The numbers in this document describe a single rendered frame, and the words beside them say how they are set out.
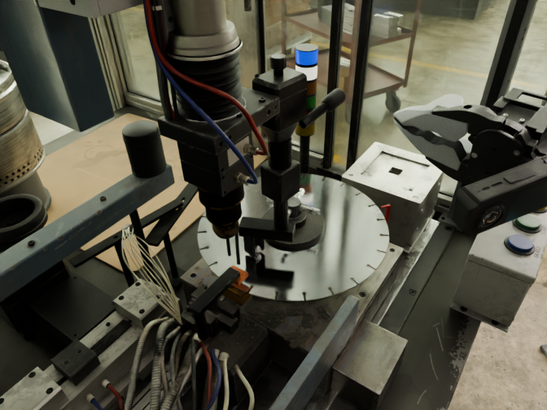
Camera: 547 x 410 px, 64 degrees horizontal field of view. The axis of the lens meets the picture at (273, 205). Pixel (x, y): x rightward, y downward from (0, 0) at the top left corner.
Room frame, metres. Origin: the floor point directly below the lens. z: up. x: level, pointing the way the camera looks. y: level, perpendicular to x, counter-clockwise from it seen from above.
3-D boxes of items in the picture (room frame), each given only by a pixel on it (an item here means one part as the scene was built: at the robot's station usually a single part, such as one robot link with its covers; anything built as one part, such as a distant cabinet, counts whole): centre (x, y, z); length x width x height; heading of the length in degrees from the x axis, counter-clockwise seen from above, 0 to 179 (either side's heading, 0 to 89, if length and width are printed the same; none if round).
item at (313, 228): (0.57, -0.03, 0.96); 0.11 x 0.11 x 0.03
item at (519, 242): (0.56, -0.44, 0.90); 0.04 x 0.04 x 0.02
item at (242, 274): (0.42, 0.08, 0.95); 0.10 x 0.03 x 0.07; 144
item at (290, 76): (0.50, -0.01, 1.17); 0.06 x 0.05 x 0.20; 135
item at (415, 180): (0.81, -0.28, 0.82); 0.18 x 0.18 x 0.15; 54
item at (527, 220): (0.62, -0.48, 0.90); 0.04 x 0.04 x 0.02
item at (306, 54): (0.87, -0.08, 1.14); 0.05 x 0.04 x 0.03; 54
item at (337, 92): (0.51, -0.05, 1.21); 0.08 x 0.06 x 0.03; 144
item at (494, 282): (0.63, -0.47, 0.82); 0.28 x 0.11 x 0.15; 144
